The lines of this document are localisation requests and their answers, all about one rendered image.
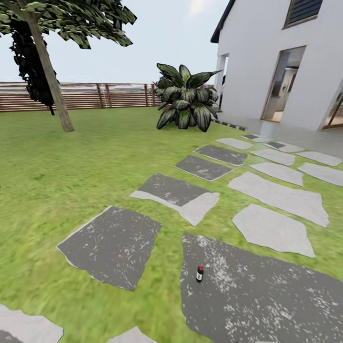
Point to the bush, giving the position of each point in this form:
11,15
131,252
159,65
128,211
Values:
160,85
189,107

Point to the fixed window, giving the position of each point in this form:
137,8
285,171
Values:
286,71

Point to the tree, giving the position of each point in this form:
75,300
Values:
27,57
76,20

